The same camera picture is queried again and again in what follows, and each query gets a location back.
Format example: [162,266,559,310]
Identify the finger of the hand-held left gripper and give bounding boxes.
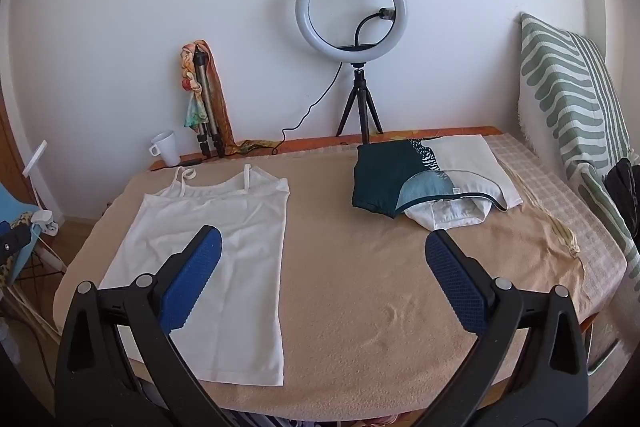
[0,221,30,260]

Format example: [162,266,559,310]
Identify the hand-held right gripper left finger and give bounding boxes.
[54,225,236,427]

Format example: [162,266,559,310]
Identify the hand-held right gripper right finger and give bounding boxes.
[400,230,589,427]

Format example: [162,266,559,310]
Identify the white camisole top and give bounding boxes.
[98,164,291,385]

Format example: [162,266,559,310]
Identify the light blue chair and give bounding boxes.
[0,184,68,343]

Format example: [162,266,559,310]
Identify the white clip lamp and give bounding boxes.
[22,139,66,238]

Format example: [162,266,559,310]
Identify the white crumpled garment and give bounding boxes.
[404,198,493,231]

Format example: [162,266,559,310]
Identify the beige fleece blanket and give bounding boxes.
[52,142,586,420]

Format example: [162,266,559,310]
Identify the white folded garment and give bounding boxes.
[430,134,524,210]

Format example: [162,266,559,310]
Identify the dark teal patterned folded garment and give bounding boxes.
[351,138,506,219]

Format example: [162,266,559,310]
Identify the beige checkered cloth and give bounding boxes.
[485,132,629,323]

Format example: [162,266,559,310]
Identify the white mug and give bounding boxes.
[148,130,180,168]

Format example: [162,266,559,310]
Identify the person's striped clothing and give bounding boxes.
[220,409,401,427]

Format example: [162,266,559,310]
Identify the grey folded tripod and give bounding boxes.
[192,49,226,158]

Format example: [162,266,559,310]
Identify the dark cloth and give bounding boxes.
[602,157,640,258]

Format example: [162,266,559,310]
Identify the orange patterned scarf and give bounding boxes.
[177,39,281,156]

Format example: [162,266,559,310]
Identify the green striped cushion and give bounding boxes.
[517,13,640,293]

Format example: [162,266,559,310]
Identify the metal frame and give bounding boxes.
[584,312,627,376]

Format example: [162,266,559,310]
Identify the black power cable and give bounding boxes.
[170,61,345,168]

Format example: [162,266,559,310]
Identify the white ring light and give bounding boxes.
[295,0,408,54]

